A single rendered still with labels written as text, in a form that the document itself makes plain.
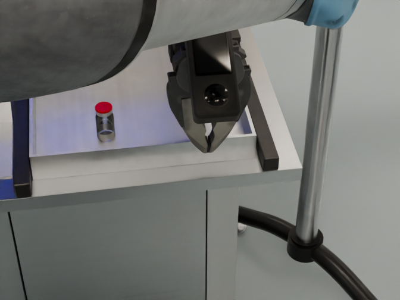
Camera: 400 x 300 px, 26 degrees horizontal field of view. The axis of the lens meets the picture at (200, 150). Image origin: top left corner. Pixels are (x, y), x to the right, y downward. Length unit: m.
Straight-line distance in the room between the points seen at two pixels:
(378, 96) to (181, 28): 2.17
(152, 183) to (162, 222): 0.62
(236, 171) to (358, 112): 1.56
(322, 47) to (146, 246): 0.50
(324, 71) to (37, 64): 1.31
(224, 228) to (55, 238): 0.32
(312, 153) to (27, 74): 1.43
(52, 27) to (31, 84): 0.03
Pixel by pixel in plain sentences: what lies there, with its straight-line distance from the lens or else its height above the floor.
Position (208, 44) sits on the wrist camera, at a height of 1.08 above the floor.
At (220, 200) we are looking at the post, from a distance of 1.59.
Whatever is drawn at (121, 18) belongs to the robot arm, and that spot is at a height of 1.36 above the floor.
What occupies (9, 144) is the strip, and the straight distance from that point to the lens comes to 1.06.
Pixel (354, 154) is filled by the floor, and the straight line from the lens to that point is 2.40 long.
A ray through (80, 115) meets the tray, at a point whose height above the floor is 0.88.
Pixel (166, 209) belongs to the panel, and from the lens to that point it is 1.59.
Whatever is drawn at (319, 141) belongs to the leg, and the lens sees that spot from 1.75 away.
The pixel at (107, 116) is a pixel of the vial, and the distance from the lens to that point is 1.03.
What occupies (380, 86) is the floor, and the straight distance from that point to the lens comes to 2.67.
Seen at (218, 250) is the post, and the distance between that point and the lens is 1.69.
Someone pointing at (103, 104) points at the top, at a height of 0.93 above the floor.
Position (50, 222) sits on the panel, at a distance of 1.59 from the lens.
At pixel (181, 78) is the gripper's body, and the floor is 1.02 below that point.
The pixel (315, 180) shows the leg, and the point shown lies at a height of 0.33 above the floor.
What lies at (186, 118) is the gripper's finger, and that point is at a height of 0.97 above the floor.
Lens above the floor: 1.56
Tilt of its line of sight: 41 degrees down
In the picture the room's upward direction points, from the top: straight up
